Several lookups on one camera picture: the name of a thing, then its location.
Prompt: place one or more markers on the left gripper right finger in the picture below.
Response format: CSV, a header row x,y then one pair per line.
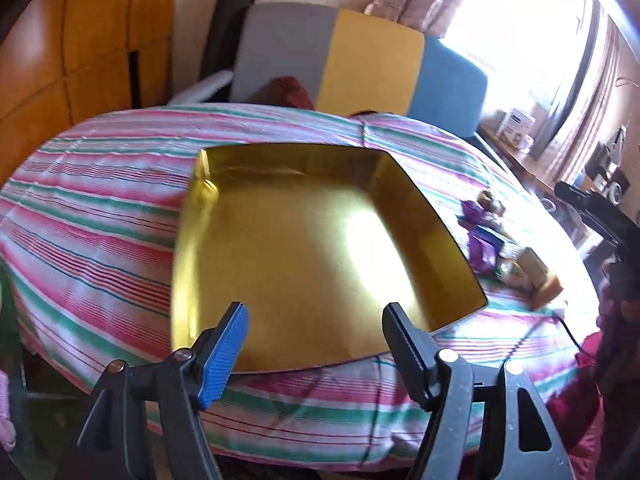
x,y
414,353

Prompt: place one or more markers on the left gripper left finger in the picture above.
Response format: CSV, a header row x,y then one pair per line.
x,y
216,359

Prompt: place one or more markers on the yellow striped sock bundle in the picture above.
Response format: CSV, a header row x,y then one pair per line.
x,y
490,203

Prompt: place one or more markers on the purple snack packet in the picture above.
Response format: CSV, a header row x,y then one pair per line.
x,y
472,214
483,252

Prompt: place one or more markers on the yellow sponge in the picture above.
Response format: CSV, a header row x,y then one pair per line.
x,y
546,293

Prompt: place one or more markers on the person right hand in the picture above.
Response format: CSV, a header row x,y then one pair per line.
x,y
620,339

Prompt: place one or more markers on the small stereo speaker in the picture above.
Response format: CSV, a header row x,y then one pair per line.
x,y
616,187

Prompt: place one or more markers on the wooden desk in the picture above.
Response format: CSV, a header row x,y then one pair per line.
x,y
527,174

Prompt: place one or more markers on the white appliance box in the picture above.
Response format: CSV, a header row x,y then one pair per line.
x,y
516,130

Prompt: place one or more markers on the gold metal tin box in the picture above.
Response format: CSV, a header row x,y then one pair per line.
x,y
315,240

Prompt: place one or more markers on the striped bed sheet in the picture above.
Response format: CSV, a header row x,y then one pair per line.
x,y
88,223

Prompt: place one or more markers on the dark red cushion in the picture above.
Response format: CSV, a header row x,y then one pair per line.
x,y
287,92

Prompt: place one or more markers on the grey yellow blue headboard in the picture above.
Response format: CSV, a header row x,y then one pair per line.
x,y
350,62

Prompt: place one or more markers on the wooden wardrobe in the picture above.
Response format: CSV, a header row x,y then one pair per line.
x,y
64,61

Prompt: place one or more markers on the white bed rail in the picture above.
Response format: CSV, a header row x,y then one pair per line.
x,y
204,89

